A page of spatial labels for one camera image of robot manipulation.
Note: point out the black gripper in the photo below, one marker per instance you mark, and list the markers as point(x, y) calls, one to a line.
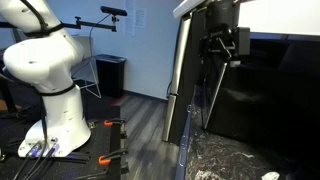
point(218, 33)

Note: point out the black microwave with silver trim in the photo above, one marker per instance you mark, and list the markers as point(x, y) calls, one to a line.
point(266, 100)

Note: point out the small white paper sheet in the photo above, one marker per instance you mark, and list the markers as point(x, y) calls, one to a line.
point(140, 17)

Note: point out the large white paper sheet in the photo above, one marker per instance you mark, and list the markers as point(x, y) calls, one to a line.
point(130, 16)

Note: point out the black trash bin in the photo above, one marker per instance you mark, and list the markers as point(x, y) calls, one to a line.
point(110, 75)

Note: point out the orange black clamp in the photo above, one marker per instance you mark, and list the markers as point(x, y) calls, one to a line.
point(111, 122)
point(110, 157)

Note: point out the small white object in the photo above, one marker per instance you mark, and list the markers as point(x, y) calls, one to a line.
point(270, 176)

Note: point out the black breadboard table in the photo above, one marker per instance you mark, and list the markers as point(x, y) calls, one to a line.
point(100, 143)

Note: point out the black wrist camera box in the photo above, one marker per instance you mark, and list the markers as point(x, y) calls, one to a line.
point(242, 40)

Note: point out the white wall cabinet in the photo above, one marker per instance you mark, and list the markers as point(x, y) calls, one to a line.
point(283, 16)

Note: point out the black camera on boom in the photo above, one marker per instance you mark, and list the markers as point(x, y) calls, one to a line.
point(114, 10)

